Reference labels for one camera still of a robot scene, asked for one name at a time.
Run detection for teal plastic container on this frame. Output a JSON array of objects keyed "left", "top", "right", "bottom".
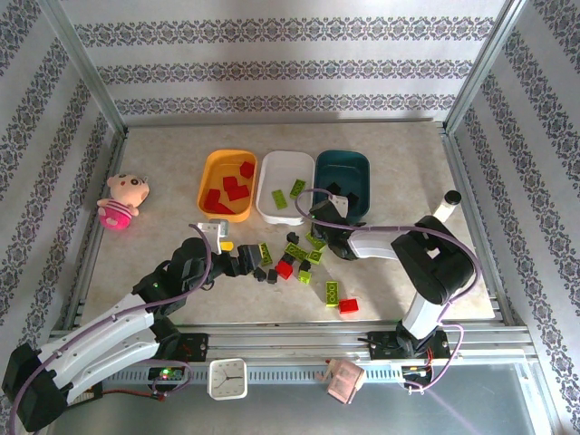
[{"left": 314, "top": 149, "right": 372, "bottom": 226}]

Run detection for orange plastic container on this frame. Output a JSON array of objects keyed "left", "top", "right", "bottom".
[{"left": 196, "top": 149, "right": 258, "bottom": 224}]

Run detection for white plastic container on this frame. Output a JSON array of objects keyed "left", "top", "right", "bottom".
[{"left": 255, "top": 150, "right": 317, "bottom": 226}]

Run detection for pink plush doll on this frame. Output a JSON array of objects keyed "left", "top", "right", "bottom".
[{"left": 97, "top": 171, "right": 151, "bottom": 232}]

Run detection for circuit board with green LED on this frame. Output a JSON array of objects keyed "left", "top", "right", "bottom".
[{"left": 149, "top": 364, "right": 187, "bottom": 382}]

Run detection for white bottle with black cap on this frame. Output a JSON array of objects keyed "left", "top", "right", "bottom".
[{"left": 432, "top": 189, "right": 463, "bottom": 223}]

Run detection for white square clock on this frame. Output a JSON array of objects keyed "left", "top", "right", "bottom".
[{"left": 207, "top": 357, "right": 249, "bottom": 402}]

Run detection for pink crank pencil sharpener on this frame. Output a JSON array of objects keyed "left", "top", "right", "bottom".
[{"left": 316, "top": 357, "right": 367, "bottom": 403}]

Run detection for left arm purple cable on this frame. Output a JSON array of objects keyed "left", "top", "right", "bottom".
[{"left": 8, "top": 224, "right": 214, "bottom": 434}]

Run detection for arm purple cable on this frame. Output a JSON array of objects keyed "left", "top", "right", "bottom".
[
  {"left": 8, "top": 224, "right": 214, "bottom": 434},
  {"left": 294, "top": 188, "right": 481, "bottom": 395}
]

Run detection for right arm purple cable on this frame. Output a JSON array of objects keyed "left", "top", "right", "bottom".
[{"left": 294, "top": 188, "right": 481, "bottom": 395}]

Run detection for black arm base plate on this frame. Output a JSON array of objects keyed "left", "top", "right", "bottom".
[
  {"left": 179, "top": 333, "right": 209, "bottom": 363},
  {"left": 366, "top": 330, "right": 452, "bottom": 363}
]

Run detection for aluminium side rail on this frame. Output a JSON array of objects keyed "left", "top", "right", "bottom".
[
  {"left": 439, "top": 129, "right": 525, "bottom": 330},
  {"left": 61, "top": 129, "right": 131, "bottom": 330}
]

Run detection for wide aluminium base rail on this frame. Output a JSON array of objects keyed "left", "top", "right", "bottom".
[{"left": 43, "top": 321, "right": 534, "bottom": 363}]

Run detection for grey slotted cable duct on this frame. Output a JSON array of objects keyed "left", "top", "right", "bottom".
[{"left": 101, "top": 364, "right": 411, "bottom": 386}]

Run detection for thin red wire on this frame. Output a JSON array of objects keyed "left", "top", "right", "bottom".
[{"left": 102, "top": 388, "right": 169, "bottom": 402}]

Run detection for aluminium frame post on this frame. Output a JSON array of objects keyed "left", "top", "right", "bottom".
[
  {"left": 38, "top": 0, "right": 128, "bottom": 137},
  {"left": 443, "top": 0, "right": 534, "bottom": 135}
]

